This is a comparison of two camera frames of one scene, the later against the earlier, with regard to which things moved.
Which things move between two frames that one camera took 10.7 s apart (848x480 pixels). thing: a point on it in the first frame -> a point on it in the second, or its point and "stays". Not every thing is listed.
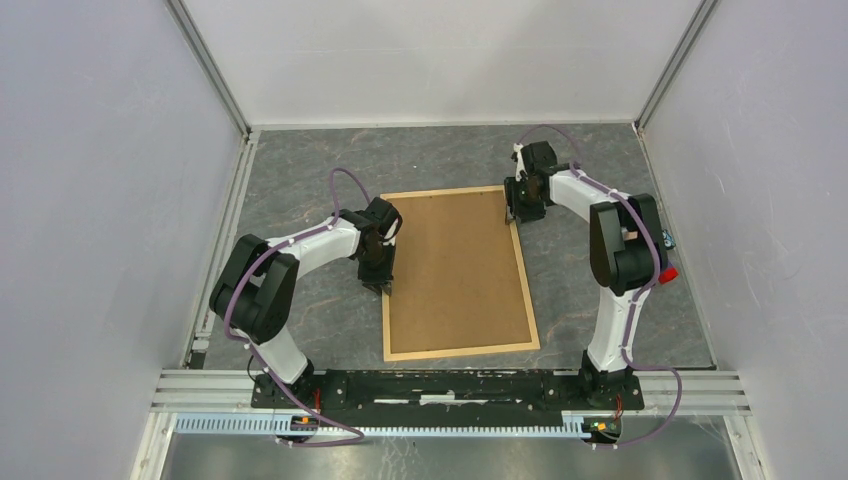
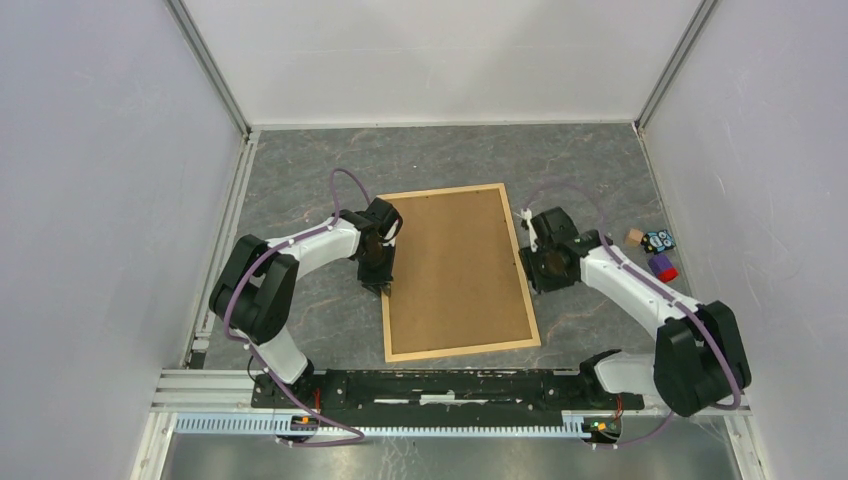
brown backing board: x=457 y=281 stays
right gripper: x=513 y=209 -> x=537 y=282
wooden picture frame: x=458 y=285 stays
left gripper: x=381 y=280 stays
